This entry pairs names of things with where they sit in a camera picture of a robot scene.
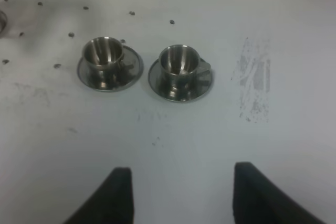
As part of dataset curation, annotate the stainless steel teacup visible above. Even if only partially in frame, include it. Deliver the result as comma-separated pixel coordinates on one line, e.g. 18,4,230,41
159,45,201,87
82,37,131,90

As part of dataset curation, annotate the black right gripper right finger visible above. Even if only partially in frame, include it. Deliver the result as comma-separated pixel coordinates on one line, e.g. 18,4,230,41
233,162,323,224

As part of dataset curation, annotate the right stainless steel saucer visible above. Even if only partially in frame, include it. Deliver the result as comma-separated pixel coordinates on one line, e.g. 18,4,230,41
148,58,213,102

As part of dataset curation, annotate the left stainless steel teacup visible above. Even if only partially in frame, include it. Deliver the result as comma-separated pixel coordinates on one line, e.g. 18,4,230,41
82,37,131,90

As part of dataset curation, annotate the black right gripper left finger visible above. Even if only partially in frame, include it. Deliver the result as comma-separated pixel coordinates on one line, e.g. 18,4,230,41
65,167,134,223

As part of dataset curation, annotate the stainless steel saucer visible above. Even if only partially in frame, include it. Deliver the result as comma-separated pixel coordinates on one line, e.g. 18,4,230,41
77,46,143,92
148,58,213,102

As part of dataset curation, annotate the left stainless steel saucer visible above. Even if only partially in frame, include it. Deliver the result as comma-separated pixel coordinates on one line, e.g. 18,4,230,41
77,46,143,92

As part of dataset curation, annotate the right stainless steel teacup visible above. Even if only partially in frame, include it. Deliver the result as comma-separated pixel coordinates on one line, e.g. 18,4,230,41
159,45,201,87

